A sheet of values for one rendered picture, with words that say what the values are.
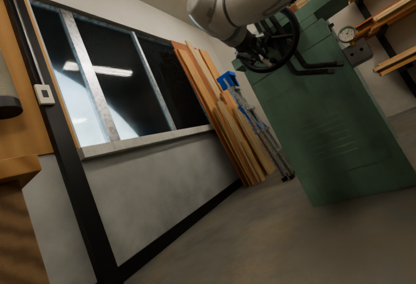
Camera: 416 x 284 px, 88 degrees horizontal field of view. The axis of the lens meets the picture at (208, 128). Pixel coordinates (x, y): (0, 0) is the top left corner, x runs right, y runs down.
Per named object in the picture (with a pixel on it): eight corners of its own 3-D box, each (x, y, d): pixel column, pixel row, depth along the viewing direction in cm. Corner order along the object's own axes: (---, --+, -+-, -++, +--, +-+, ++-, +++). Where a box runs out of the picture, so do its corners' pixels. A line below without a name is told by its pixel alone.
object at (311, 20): (246, 70, 120) (243, 64, 121) (260, 73, 137) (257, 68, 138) (317, 20, 97) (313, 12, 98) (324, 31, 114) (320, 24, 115)
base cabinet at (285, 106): (311, 208, 109) (249, 86, 120) (326, 173, 156) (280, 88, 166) (424, 184, 83) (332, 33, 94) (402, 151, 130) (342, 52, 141)
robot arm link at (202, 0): (212, 46, 73) (245, 36, 64) (177, 21, 62) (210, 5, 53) (216, 17, 74) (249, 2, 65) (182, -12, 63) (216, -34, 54)
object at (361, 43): (351, 65, 89) (342, 49, 90) (352, 68, 99) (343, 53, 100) (374, 53, 84) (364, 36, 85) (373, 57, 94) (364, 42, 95)
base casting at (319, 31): (250, 86, 120) (242, 72, 121) (281, 88, 166) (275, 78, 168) (333, 33, 94) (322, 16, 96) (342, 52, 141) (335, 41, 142)
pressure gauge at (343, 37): (345, 49, 87) (335, 32, 89) (345, 50, 90) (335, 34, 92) (362, 39, 84) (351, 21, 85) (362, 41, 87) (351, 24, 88)
